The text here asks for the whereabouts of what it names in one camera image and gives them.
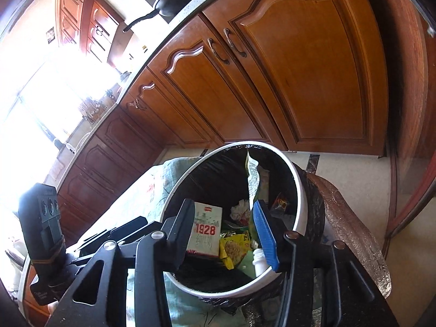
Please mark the green snack bag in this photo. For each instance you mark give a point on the green snack bag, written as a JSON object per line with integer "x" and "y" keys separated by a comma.
{"x": 253, "y": 180}

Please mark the small white plastic bottle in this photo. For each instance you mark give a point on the small white plastic bottle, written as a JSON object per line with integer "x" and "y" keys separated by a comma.
{"x": 259, "y": 262}

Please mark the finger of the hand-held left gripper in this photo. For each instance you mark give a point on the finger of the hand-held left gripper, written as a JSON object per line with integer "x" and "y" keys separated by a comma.
{"x": 129, "y": 228}

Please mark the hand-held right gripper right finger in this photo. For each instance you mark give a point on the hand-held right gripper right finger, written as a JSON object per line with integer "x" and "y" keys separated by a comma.
{"x": 267, "y": 238}

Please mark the kitchen window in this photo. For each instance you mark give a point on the kitchen window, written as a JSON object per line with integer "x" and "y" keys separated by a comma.
{"x": 34, "y": 126}

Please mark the wooden kitchen cabinet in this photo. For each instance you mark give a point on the wooden kitchen cabinet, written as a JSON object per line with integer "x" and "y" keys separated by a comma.
{"x": 306, "y": 75}
{"x": 92, "y": 30}

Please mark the white and red carton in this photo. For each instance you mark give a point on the white and red carton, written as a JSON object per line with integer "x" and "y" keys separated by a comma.
{"x": 206, "y": 231}

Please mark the white tissue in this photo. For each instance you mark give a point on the white tissue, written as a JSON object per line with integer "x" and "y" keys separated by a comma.
{"x": 241, "y": 211}

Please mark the wooden lower kitchen cabinet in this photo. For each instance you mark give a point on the wooden lower kitchen cabinet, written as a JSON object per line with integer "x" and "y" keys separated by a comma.
{"x": 306, "y": 75}

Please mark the wooden upper kitchen cabinet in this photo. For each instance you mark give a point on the wooden upper kitchen cabinet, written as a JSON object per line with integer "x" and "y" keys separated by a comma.
{"x": 92, "y": 30}

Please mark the small wall picture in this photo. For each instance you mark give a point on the small wall picture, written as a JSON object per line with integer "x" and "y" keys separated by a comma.
{"x": 50, "y": 35}

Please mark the yellow snack packet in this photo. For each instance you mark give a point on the yellow snack packet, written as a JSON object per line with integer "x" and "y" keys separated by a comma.
{"x": 235, "y": 250}

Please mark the silver foil mat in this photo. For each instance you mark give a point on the silver foil mat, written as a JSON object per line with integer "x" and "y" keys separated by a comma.
{"x": 351, "y": 231}

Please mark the white-rimmed bin with black bag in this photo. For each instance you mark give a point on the white-rimmed bin with black bag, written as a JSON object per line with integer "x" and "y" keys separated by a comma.
{"x": 218, "y": 177}

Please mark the light blue floral tablecloth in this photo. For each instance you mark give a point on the light blue floral tablecloth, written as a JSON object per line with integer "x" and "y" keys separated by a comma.
{"x": 143, "y": 194}

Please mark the orange snack wrapper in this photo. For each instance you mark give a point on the orange snack wrapper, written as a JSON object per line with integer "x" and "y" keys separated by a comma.
{"x": 281, "y": 202}

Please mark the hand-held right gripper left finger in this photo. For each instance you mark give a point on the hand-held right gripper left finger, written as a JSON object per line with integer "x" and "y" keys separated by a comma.
{"x": 180, "y": 231}

